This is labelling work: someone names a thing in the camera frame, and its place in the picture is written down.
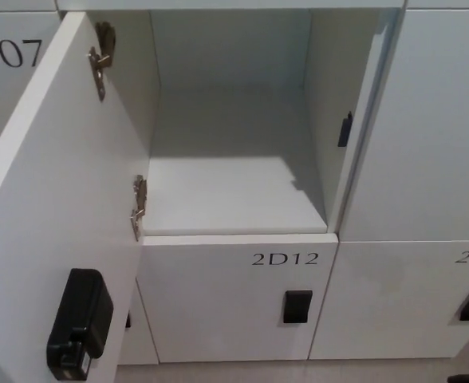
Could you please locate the short metal door hinge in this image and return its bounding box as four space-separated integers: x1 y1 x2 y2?
129 174 148 242

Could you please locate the black lock box on door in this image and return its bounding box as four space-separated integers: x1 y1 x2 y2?
45 267 114 383

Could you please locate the black lock on 2D12 door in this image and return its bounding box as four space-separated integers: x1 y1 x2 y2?
282 290 313 325

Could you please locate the white locker door 2D12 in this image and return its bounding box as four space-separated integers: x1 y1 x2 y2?
136 232 340 364

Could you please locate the white locker door D07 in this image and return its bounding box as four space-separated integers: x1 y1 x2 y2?
0 10 65 171

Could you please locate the black latch strike plate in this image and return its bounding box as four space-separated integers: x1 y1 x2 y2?
337 111 354 148

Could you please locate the plain white locker door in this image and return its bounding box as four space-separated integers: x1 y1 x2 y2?
341 7 469 244

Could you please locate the white locker door cut-off number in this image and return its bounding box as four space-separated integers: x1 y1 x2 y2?
307 239 469 361

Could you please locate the white open locker compartment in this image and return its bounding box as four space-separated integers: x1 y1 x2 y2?
86 0 406 237

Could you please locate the long metal door hinge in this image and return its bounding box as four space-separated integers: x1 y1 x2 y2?
88 21 117 101

